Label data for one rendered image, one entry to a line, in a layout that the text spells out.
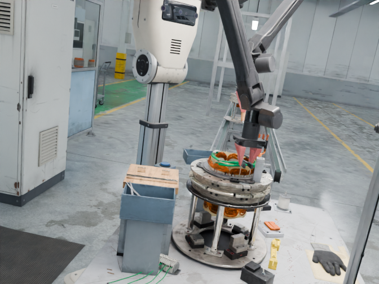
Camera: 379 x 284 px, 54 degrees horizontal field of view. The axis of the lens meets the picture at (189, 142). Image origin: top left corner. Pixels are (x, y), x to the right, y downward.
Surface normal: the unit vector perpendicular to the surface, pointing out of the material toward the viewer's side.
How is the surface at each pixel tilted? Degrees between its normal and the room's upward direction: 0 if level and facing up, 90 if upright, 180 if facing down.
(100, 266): 0
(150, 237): 90
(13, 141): 90
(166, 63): 90
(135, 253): 90
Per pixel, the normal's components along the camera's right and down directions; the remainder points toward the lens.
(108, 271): 0.14, -0.96
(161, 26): 0.68, 0.27
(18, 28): -0.16, 0.22
